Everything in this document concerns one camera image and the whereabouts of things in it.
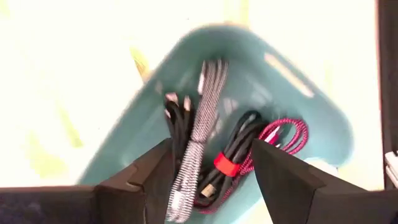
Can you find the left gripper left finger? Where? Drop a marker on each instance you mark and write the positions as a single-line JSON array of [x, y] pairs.
[[93, 205]]

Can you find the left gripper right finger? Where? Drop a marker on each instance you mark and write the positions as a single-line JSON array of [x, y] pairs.
[[311, 202]]

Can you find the teal plastic bin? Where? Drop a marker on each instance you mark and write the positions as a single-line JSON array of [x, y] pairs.
[[248, 62]]

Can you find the silver metal bracket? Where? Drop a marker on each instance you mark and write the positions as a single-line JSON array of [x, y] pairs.
[[392, 168]]

